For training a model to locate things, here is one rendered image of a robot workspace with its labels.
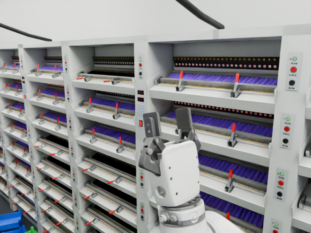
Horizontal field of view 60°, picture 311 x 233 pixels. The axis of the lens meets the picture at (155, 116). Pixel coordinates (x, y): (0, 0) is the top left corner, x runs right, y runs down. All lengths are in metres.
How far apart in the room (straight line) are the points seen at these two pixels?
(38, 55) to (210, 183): 1.85
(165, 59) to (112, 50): 0.51
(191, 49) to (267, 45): 0.38
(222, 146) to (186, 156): 0.66
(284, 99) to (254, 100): 0.11
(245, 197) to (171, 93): 0.54
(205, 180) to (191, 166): 0.78
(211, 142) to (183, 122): 0.66
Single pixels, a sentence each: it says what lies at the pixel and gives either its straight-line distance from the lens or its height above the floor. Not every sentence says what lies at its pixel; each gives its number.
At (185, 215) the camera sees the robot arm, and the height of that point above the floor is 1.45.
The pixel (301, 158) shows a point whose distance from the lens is 1.05.
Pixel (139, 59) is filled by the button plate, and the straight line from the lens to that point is 1.36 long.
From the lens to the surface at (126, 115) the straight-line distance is 1.56.
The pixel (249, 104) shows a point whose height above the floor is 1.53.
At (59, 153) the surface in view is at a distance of 2.24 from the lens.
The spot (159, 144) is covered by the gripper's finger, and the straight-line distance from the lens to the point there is 0.44.
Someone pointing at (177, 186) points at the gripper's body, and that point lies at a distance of 0.46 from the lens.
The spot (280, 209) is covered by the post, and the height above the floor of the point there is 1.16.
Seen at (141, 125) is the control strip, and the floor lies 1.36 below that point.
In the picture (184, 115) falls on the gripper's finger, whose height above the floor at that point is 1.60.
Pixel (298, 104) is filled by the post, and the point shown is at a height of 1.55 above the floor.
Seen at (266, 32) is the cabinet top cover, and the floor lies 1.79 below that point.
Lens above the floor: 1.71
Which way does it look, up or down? 13 degrees down
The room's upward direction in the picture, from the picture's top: straight up
